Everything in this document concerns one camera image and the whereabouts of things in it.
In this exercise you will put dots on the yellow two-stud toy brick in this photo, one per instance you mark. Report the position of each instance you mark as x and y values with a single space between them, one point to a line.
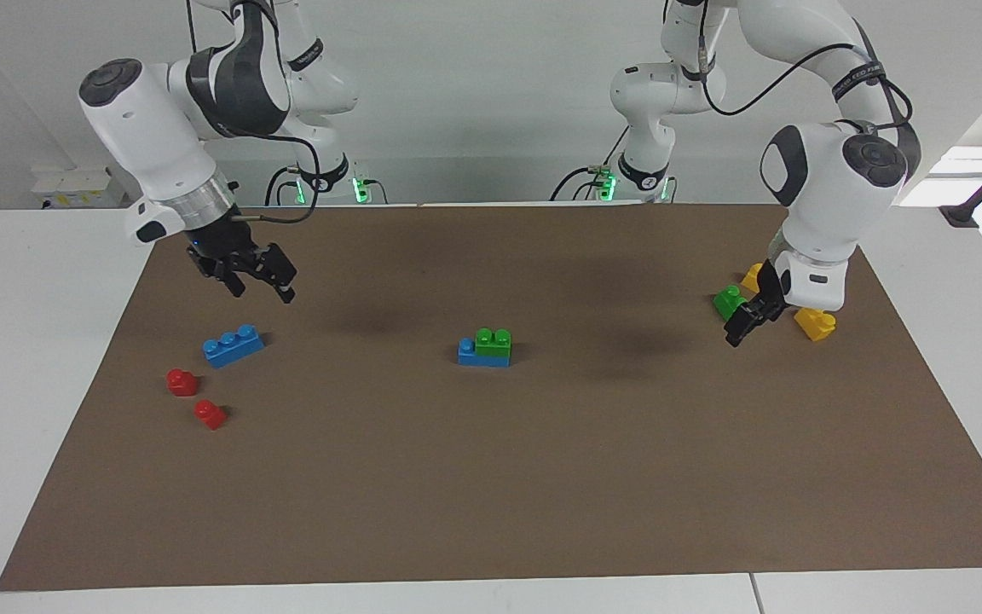
817 325
751 277

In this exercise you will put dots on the green two-stud toy brick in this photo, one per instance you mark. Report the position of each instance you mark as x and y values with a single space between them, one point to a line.
493 343
725 300

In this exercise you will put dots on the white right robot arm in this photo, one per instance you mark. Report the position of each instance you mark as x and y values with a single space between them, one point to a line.
150 128

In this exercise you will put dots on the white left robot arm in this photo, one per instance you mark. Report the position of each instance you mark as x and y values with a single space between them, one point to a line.
832 188

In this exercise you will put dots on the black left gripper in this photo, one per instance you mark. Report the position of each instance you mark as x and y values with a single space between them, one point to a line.
772 286

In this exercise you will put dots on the blue three-stud toy brick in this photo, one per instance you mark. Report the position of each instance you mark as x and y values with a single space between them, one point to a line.
478 359
233 348

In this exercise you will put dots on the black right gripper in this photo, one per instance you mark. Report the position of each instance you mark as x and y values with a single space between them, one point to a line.
222 247

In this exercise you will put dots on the brown table mat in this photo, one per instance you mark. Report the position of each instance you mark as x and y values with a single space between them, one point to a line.
491 477

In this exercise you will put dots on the white box with labels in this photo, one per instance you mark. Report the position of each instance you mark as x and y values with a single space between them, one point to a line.
73 183

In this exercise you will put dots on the red one-stud toy brick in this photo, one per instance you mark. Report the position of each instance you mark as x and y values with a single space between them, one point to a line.
182 383
210 415

